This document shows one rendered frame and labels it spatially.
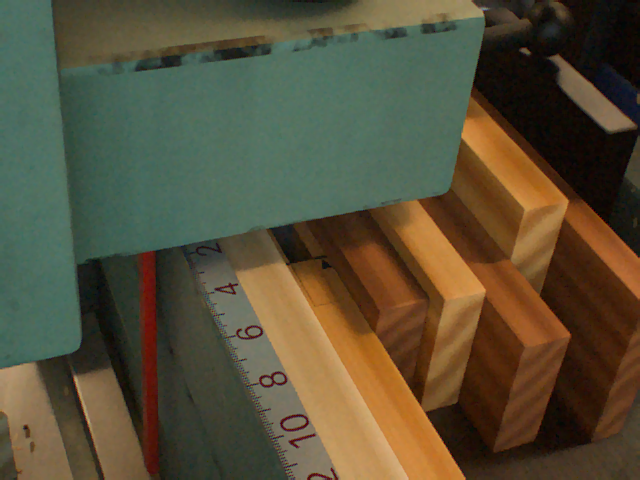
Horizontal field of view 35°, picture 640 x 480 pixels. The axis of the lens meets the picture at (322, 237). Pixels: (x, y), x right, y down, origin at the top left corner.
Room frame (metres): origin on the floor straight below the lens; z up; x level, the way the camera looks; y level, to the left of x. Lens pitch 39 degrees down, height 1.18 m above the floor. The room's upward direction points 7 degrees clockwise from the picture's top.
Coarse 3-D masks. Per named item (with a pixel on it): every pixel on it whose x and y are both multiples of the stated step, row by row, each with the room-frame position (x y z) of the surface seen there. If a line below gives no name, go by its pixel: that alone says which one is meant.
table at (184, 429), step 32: (128, 256) 0.31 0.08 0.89; (128, 288) 0.32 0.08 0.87; (128, 320) 0.32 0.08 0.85; (160, 352) 0.27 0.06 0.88; (160, 384) 0.27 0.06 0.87; (160, 416) 0.27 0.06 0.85; (192, 416) 0.24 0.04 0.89; (448, 416) 0.24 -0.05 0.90; (544, 416) 0.25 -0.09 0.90; (192, 448) 0.24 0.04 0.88; (448, 448) 0.23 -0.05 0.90; (480, 448) 0.23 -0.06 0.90; (512, 448) 0.23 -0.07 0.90; (544, 448) 0.23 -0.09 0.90; (576, 448) 0.24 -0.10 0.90; (608, 448) 0.24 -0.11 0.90
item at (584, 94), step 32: (480, 64) 0.36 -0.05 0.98; (512, 64) 0.34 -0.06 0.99; (544, 64) 0.33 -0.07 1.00; (512, 96) 0.34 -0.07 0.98; (544, 96) 0.32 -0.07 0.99; (576, 96) 0.31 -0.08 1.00; (544, 128) 0.32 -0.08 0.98; (576, 128) 0.30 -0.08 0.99; (608, 128) 0.29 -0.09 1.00; (576, 160) 0.30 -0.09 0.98; (608, 160) 0.29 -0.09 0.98; (576, 192) 0.30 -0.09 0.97; (608, 192) 0.29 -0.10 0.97
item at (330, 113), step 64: (64, 0) 0.26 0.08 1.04; (128, 0) 0.27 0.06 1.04; (192, 0) 0.27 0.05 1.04; (256, 0) 0.28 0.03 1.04; (384, 0) 0.28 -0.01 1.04; (448, 0) 0.29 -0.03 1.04; (64, 64) 0.23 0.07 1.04; (128, 64) 0.23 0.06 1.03; (192, 64) 0.24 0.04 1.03; (256, 64) 0.25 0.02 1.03; (320, 64) 0.26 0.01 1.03; (384, 64) 0.27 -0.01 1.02; (448, 64) 0.28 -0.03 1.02; (128, 128) 0.23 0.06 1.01; (192, 128) 0.24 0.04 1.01; (256, 128) 0.25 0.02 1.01; (320, 128) 0.26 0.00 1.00; (384, 128) 0.27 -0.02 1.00; (448, 128) 0.28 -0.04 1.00; (128, 192) 0.23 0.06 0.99; (192, 192) 0.24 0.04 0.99; (256, 192) 0.25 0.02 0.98; (320, 192) 0.26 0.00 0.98; (384, 192) 0.27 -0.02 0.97
